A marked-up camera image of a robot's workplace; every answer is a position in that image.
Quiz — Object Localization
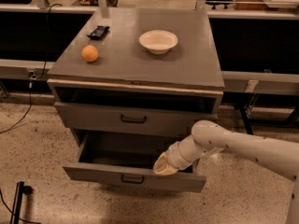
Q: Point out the orange fruit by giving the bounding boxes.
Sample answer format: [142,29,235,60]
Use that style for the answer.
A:
[81,45,98,63]

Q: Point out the white bowl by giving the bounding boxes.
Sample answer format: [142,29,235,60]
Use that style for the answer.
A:
[139,30,178,55]

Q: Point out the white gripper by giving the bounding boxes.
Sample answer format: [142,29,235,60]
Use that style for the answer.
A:
[153,142,192,175]

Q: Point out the dark snack bar wrapper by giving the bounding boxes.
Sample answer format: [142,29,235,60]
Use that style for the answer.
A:
[87,25,109,40]

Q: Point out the black power cable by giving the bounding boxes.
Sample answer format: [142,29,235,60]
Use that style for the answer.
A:
[0,3,64,135]

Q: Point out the black stand leg right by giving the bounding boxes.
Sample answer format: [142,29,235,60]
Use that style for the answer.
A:
[235,104,253,134]

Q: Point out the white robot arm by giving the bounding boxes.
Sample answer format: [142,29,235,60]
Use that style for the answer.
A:
[153,120,299,224]

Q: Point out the grey top drawer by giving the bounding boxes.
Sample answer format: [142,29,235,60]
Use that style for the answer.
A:
[54,102,217,137]

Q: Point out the grey drawer cabinet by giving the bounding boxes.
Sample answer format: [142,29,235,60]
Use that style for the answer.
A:
[46,7,225,147]

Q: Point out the black stand bottom left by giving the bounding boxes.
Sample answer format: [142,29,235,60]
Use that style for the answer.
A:
[0,181,41,224]

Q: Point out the grey drawer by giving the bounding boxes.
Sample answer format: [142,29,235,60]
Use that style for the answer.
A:
[54,102,217,137]
[64,132,206,193]

